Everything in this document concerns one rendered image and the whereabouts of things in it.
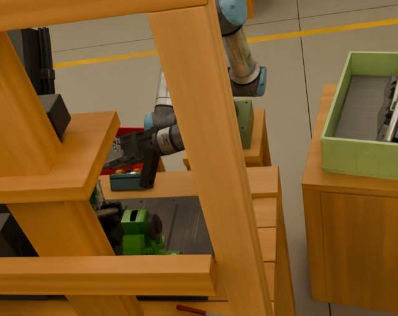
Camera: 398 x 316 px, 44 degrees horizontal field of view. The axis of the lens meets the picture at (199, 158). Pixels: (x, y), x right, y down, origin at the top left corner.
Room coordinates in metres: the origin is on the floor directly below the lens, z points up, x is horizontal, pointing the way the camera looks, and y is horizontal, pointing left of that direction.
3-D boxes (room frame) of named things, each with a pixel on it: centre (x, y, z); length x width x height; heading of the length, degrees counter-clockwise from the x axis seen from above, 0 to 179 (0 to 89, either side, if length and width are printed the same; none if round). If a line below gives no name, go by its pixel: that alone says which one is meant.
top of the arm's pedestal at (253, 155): (1.69, -0.14, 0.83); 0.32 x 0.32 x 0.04; 71
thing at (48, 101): (0.94, 0.33, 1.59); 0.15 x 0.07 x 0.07; 73
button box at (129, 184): (1.47, 0.27, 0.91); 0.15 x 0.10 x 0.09; 73
